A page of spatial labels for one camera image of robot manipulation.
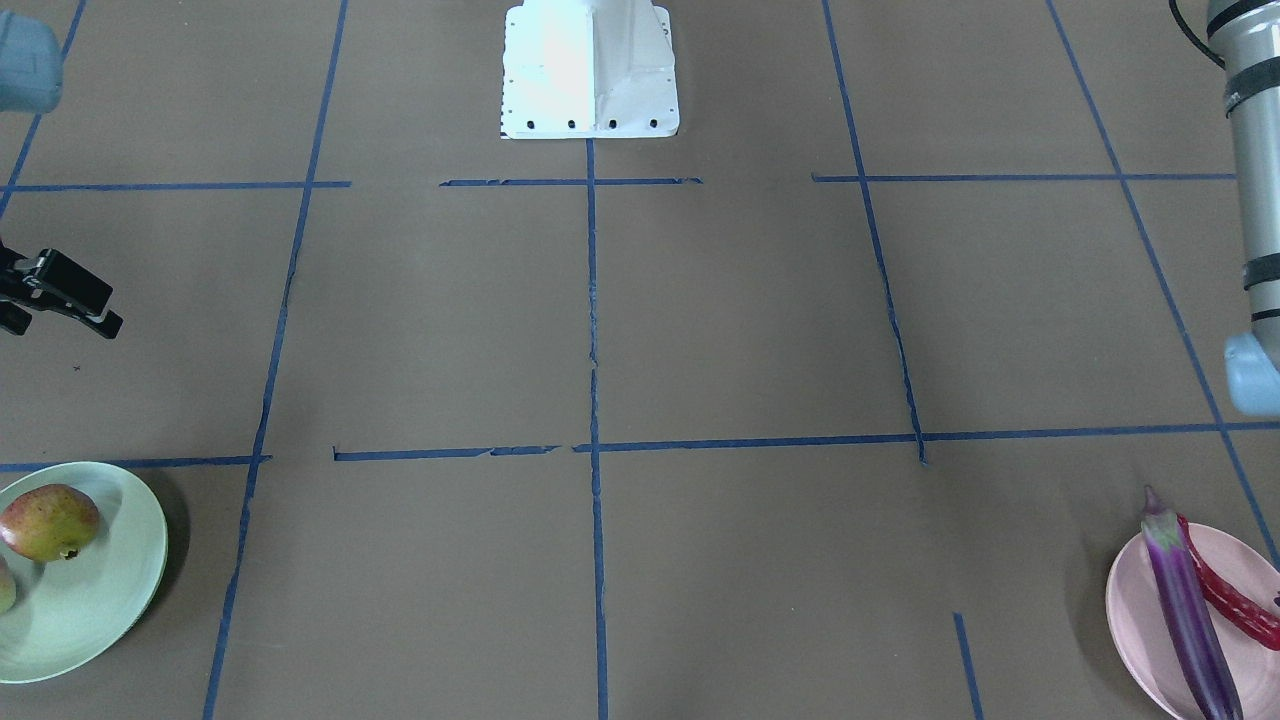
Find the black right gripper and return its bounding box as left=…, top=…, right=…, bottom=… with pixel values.
left=0, top=243, right=123, bottom=340

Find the red yellow apple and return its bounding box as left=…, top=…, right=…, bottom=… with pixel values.
left=1, top=484, right=102, bottom=562

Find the purple eggplant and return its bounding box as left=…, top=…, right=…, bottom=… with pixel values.
left=1140, top=486, right=1244, bottom=719

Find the red chili pepper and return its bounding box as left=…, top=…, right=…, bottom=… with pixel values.
left=1176, top=512, right=1279, bottom=652

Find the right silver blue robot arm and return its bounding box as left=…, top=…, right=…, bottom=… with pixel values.
left=1, top=10, right=123, bottom=340

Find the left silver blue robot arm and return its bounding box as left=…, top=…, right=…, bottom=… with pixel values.
left=1167, top=1, right=1279, bottom=416

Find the green plate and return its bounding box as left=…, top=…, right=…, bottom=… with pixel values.
left=1, top=461, right=169, bottom=685

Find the pink plate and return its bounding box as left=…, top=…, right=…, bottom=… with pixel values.
left=1105, top=523, right=1279, bottom=719

